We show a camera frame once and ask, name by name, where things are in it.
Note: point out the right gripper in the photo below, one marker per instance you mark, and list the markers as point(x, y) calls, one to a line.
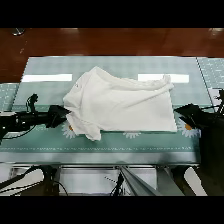
point(190, 115)

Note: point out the white T-shirt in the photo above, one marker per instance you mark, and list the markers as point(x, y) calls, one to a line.
point(123, 103)

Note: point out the silver frame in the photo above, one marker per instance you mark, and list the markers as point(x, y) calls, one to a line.
point(100, 158)

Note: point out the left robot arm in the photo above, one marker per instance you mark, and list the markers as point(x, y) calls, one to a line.
point(23, 120)

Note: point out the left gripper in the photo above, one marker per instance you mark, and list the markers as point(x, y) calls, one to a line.
point(56, 116)

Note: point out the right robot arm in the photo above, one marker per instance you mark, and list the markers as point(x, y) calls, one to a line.
point(213, 143)

